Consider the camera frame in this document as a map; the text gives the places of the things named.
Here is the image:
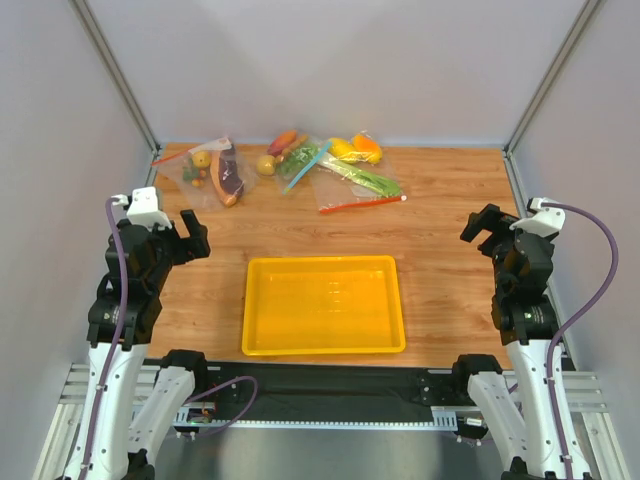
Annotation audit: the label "fake purple sweet potato slice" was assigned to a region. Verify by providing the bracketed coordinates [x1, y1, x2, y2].
[210, 145, 245, 208]

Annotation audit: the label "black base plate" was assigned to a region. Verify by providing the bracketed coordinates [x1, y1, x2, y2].
[195, 362, 472, 423]

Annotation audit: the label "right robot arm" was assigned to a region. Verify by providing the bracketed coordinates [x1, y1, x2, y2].
[453, 198, 593, 479]

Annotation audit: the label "red-zip clear bag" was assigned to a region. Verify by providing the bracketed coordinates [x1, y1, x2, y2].
[152, 137, 257, 210]
[310, 131, 407, 214]

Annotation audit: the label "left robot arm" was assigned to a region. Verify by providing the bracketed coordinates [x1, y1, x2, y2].
[61, 210, 211, 479]

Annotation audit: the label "aluminium frame rail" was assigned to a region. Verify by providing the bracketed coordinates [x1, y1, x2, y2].
[33, 362, 631, 479]

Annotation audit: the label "fake small cherry tomatoes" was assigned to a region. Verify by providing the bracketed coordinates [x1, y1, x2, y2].
[182, 163, 209, 188]

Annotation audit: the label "fake yellow potato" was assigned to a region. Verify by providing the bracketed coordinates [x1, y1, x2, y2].
[256, 154, 276, 176]

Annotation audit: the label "blue-zip clear bag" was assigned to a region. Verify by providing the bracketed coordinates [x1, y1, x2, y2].
[257, 130, 331, 195]

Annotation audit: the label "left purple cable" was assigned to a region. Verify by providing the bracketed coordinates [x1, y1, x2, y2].
[82, 197, 260, 469]

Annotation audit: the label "fake red-yellow mango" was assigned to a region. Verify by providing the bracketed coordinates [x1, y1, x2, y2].
[267, 130, 298, 157]

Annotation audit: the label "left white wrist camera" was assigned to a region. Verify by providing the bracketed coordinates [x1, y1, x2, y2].
[110, 186, 173, 231]

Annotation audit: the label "fake yellow lemon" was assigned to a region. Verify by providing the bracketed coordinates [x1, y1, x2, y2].
[328, 137, 359, 163]

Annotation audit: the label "fake green celery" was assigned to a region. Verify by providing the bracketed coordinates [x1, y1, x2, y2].
[318, 156, 403, 197]

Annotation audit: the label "fake orange-yellow mango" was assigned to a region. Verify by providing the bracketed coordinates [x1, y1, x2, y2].
[351, 133, 383, 164]

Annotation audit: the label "yellow plastic tray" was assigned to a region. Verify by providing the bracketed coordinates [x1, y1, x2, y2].
[241, 255, 406, 357]

